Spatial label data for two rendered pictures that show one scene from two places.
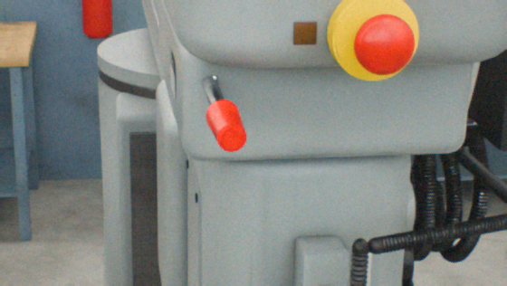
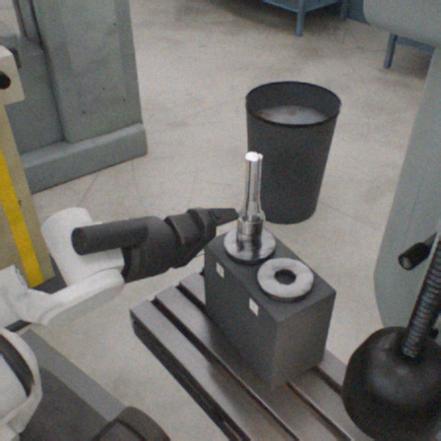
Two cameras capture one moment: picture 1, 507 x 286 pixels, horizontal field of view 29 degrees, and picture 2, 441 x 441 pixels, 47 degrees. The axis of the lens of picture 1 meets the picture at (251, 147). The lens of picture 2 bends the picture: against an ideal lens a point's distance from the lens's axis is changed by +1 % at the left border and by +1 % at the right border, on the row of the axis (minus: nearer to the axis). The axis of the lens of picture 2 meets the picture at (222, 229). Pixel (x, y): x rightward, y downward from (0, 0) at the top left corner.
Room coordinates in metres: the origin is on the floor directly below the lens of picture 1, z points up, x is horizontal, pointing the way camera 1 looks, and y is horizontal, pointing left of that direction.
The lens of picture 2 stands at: (0.49, -0.20, 1.75)
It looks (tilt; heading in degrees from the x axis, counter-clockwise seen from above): 40 degrees down; 58
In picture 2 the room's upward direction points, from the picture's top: straight up
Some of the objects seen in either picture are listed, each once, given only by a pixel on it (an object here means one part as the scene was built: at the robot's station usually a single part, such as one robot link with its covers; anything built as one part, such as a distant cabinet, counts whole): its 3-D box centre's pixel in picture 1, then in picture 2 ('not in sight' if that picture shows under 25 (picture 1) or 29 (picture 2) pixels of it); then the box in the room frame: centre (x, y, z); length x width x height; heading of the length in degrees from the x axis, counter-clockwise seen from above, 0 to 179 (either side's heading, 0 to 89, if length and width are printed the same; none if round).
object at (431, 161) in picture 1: (406, 185); not in sight; (1.18, -0.20, 1.45); 0.18 x 0.16 x 0.21; 9
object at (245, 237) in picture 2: not in sight; (250, 230); (0.87, 0.34, 1.19); 0.05 x 0.05 x 0.05
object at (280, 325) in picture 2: not in sight; (263, 299); (0.88, 0.29, 1.06); 0.22 x 0.12 x 0.20; 91
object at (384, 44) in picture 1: (382, 42); not in sight; (0.64, -0.08, 1.76); 0.04 x 0.03 x 0.04; 99
